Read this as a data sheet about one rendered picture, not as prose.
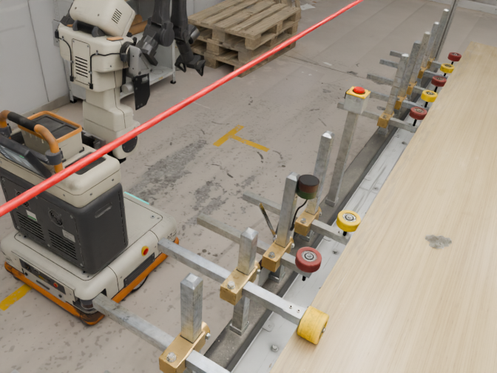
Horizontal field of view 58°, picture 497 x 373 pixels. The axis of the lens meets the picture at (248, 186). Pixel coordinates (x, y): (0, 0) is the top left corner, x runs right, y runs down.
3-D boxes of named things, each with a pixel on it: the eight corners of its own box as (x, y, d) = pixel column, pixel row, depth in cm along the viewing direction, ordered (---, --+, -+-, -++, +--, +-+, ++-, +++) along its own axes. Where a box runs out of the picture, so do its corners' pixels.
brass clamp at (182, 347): (157, 368, 104) (156, 356, 101) (191, 326, 114) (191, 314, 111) (178, 382, 102) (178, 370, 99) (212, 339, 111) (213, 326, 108)
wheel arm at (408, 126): (336, 109, 248) (337, 102, 245) (338, 106, 250) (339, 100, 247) (414, 135, 232) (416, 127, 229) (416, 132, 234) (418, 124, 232)
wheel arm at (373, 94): (352, 92, 265) (353, 86, 262) (353, 90, 267) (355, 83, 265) (425, 115, 249) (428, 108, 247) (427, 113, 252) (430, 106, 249)
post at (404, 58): (376, 138, 248) (401, 53, 219) (379, 135, 250) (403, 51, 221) (382, 140, 247) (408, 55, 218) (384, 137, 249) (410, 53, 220)
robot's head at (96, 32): (92, 52, 181) (92, 27, 176) (71, 45, 185) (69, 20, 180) (106, 50, 187) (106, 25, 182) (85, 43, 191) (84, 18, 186)
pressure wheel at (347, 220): (337, 249, 158) (345, 225, 151) (328, 234, 164) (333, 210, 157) (358, 246, 160) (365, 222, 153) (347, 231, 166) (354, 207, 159)
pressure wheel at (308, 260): (287, 282, 144) (292, 257, 137) (297, 266, 150) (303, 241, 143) (309, 293, 141) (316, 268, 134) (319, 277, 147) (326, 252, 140)
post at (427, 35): (400, 107, 284) (424, 31, 255) (401, 105, 287) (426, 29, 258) (405, 109, 283) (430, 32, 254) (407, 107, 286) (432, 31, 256)
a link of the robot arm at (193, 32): (167, 28, 199) (183, 33, 196) (181, 12, 203) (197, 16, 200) (174, 49, 209) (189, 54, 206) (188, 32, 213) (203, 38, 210)
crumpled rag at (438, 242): (428, 249, 146) (430, 243, 145) (422, 234, 152) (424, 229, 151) (455, 251, 147) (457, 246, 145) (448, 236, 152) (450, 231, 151)
